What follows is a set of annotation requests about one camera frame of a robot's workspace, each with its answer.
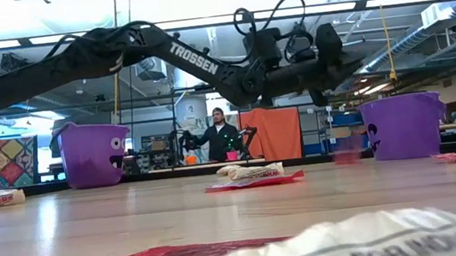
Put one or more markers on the small pink bucket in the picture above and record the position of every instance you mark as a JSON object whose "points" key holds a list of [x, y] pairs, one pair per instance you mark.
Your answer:
{"points": [[232, 155]]}

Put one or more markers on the silver spiral air duct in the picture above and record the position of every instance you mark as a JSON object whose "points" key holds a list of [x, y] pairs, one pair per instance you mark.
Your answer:
{"points": [[147, 64]]}

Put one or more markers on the white ceiling unit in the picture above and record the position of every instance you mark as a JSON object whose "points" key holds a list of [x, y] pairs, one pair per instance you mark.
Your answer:
{"points": [[447, 12]]}

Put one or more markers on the yellow pink packet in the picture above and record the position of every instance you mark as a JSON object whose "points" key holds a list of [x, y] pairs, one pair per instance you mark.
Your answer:
{"points": [[256, 182]]}

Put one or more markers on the small orange bucket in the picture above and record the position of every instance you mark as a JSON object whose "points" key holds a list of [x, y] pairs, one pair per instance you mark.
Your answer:
{"points": [[190, 160]]}

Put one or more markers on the colourful patchwork quilt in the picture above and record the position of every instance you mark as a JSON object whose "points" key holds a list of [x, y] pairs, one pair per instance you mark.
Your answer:
{"points": [[10, 161]]}

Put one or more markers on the purple bucket with white eyes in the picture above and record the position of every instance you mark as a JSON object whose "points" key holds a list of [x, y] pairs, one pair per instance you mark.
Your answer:
{"points": [[89, 156]]}

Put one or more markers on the blue storage bin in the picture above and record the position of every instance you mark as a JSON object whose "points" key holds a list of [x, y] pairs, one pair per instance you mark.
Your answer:
{"points": [[344, 119], [314, 149]]}

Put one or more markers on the person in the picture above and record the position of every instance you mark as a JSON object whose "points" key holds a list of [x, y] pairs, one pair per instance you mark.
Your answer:
{"points": [[220, 139]]}

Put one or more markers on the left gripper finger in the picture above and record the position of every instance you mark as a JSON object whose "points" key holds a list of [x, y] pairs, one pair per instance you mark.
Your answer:
{"points": [[339, 65], [332, 81]]}

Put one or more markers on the orange cloth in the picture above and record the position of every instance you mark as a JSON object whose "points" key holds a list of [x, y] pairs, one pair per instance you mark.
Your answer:
{"points": [[276, 133]]}

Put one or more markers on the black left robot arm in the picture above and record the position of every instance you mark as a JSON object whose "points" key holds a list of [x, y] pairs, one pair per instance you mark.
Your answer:
{"points": [[74, 61]]}

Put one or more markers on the black ceiling device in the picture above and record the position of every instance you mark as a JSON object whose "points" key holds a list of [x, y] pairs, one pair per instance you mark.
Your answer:
{"points": [[13, 62]]}

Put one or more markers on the black background robot arm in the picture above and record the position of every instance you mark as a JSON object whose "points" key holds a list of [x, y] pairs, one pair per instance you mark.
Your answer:
{"points": [[249, 136], [186, 143]]}

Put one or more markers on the purple bucket with black print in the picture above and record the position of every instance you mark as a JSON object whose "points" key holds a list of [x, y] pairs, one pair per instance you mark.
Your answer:
{"points": [[404, 129]]}

